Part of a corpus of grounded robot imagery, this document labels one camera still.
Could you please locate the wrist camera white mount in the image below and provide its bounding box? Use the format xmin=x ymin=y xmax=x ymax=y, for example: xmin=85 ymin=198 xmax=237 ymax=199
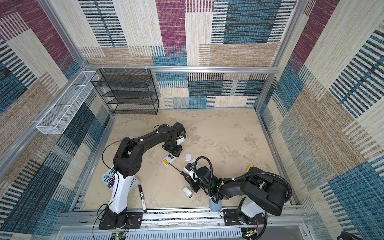
xmin=184 ymin=162 xmax=196 ymax=181
xmin=176 ymin=134 xmax=186 ymax=146

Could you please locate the blue grey fabric case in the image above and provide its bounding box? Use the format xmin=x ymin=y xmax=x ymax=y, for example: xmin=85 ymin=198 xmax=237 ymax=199
xmin=209 ymin=197 xmax=222 ymax=212

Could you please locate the white remote with red buttons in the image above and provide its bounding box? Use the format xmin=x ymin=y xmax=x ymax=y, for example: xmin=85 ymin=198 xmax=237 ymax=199
xmin=162 ymin=154 xmax=177 ymax=167

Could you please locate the black yellow handled screwdriver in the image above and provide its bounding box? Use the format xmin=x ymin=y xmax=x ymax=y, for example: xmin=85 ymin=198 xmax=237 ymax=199
xmin=169 ymin=163 xmax=192 ymax=183

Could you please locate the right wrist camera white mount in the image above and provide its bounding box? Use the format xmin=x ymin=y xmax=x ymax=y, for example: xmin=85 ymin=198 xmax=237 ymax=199
xmin=184 ymin=162 xmax=196 ymax=181

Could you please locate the colourful paperback book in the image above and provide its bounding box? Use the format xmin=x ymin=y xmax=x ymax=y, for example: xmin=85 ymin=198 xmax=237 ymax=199
xmin=101 ymin=170 xmax=140 ymax=192

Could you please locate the white remote with green buttons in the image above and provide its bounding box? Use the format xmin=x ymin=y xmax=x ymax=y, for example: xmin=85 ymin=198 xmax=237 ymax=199
xmin=184 ymin=160 xmax=200 ymax=182

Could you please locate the small white plastic device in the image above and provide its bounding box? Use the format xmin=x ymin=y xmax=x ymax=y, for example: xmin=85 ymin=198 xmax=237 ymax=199
xmin=183 ymin=187 xmax=193 ymax=199

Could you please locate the black wire shelf rack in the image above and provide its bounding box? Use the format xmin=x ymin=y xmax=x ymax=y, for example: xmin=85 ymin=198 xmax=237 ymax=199
xmin=91 ymin=69 xmax=160 ymax=115

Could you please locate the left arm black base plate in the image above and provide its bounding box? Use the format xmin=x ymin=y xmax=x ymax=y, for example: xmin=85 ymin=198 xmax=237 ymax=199
xmin=98 ymin=212 xmax=144 ymax=230

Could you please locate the black marker pen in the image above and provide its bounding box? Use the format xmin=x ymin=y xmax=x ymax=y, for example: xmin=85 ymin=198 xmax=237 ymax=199
xmin=138 ymin=185 xmax=148 ymax=213

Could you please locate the black corrugated cable hose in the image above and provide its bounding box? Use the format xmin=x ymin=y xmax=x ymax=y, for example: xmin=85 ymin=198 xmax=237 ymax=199
xmin=193 ymin=155 xmax=293 ymax=240

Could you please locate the white wire mesh basket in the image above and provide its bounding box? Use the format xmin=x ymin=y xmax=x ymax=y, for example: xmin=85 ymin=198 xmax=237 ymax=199
xmin=36 ymin=71 xmax=96 ymax=135

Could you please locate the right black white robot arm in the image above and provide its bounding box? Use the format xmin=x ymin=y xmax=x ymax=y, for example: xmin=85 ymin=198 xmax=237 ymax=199
xmin=181 ymin=166 xmax=293 ymax=225

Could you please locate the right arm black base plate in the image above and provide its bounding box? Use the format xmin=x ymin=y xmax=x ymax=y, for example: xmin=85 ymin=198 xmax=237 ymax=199
xmin=220 ymin=209 xmax=265 ymax=226

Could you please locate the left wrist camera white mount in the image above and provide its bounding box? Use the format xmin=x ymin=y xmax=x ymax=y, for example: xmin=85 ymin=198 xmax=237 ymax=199
xmin=176 ymin=134 xmax=186 ymax=146

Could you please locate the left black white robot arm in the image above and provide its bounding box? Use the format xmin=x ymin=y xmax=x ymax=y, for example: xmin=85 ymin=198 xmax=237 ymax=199
xmin=99 ymin=122 xmax=186 ymax=230

